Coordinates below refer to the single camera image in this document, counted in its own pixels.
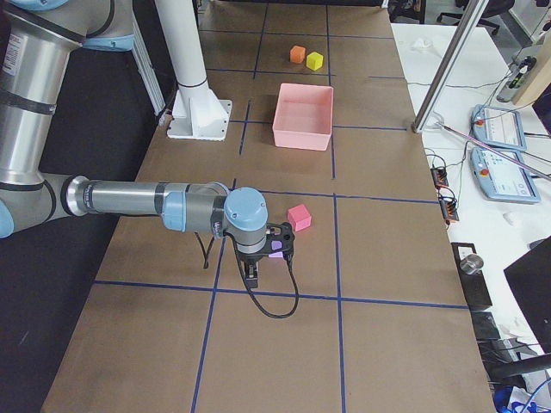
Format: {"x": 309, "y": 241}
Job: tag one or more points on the red foam block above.
{"x": 299, "y": 217}

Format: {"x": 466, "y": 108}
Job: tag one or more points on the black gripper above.
{"x": 249, "y": 259}

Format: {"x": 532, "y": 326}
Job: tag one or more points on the orange circuit board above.
{"x": 448, "y": 207}
{"x": 439, "y": 176}

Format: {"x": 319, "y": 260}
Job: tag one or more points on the pink plastic bin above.
{"x": 303, "y": 116}

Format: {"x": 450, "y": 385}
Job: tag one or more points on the upper orange circuit board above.
{"x": 439, "y": 176}

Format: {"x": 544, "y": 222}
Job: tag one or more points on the lower teach pendant tablet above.
{"x": 501, "y": 180}

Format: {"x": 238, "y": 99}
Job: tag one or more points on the purple foam block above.
{"x": 276, "y": 249}

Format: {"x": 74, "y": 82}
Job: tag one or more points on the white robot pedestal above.
{"x": 197, "y": 111}

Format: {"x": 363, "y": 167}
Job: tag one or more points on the aluminium frame post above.
{"x": 466, "y": 26}

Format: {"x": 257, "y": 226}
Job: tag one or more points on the teach pendant tablet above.
{"x": 498, "y": 127}
{"x": 501, "y": 180}

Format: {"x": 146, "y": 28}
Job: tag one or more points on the yellow foam block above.
{"x": 314, "y": 61}

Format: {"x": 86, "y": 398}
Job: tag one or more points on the silver metal cylinder weight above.
{"x": 471, "y": 264}

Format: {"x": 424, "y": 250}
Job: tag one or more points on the orange foam block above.
{"x": 297, "y": 54}

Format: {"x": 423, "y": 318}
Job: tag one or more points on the lower orange circuit board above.
{"x": 448, "y": 207}

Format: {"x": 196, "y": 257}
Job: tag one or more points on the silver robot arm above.
{"x": 43, "y": 34}

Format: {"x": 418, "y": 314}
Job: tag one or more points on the upper teach pendant tablet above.
{"x": 498, "y": 127}

